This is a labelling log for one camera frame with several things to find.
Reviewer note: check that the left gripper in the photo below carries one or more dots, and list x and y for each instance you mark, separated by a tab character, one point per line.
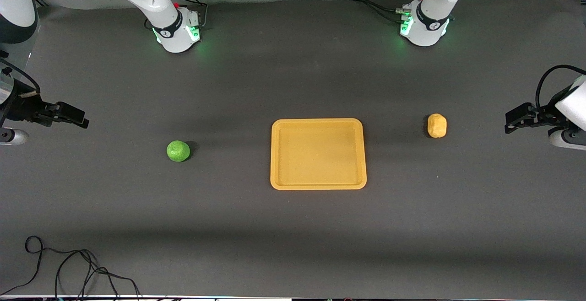
544	114

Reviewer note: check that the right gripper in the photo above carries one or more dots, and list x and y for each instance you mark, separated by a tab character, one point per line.
22	107

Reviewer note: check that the yellow potato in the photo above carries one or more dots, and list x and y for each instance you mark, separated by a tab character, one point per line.
436	125

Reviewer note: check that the green apple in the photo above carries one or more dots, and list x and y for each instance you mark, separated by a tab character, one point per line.
178	151

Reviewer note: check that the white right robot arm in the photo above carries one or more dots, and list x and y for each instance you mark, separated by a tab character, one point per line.
170	19

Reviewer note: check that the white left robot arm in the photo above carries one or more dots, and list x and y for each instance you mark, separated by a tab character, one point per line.
430	15

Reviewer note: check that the yellow plastic tray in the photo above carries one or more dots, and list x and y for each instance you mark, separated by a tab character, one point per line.
318	153

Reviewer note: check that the dark metal frame rail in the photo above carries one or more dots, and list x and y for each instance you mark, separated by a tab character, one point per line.
41	1

